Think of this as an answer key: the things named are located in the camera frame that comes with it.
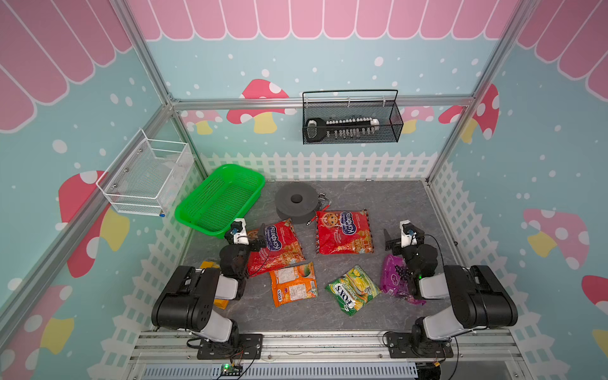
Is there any green plastic basket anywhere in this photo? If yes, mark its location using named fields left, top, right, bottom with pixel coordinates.
left=175, top=164, right=265, bottom=238

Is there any red candy bag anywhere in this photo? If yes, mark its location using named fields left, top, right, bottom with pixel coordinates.
left=316, top=209, right=375, bottom=255
left=248, top=218, right=306, bottom=277

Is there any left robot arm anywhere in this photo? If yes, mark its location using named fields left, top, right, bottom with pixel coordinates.
left=151, top=227, right=267, bottom=348

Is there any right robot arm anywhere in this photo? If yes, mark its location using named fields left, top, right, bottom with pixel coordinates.
left=383, top=221, right=519, bottom=357

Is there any purple candy bag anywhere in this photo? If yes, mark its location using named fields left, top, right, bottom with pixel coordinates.
left=379, top=254, right=426, bottom=306

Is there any yellow candy bag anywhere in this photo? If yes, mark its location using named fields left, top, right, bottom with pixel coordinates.
left=199, top=260, right=230, bottom=310

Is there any orange candy bag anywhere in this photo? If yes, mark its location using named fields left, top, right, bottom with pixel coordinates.
left=270, top=262, right=318, bottom=307

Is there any green Fox's candy bag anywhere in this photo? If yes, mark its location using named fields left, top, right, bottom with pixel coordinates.
left=326, top=265, right=380, bottom=316

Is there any small green circuit board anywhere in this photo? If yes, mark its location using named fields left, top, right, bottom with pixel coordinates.
left=218, top=364, right=244, bottom=378

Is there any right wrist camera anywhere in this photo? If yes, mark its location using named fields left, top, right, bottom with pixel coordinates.
left=400, top=220, right=417, bottom=248

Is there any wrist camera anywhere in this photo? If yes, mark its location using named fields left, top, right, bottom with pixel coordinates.
left=400, top=220, right=417, bottom=248
left=228, top=218, right=249, bottom=245

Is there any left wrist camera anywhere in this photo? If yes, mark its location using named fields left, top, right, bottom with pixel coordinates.
left=228, top=218, right=249, bottom=245

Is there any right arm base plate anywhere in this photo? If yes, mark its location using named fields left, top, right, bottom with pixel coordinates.
left=382, top=331, right=454, bottom=361

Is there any white wire basket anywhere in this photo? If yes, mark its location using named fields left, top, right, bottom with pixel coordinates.
left=97, top=130, right=194, bottom=218

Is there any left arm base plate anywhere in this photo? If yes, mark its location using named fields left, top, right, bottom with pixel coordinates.
left=196, top=333, right=264, bottom=360

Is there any black wire mesh basket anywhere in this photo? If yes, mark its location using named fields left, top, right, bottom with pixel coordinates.
left=302, top=90, right=404, bottom=145

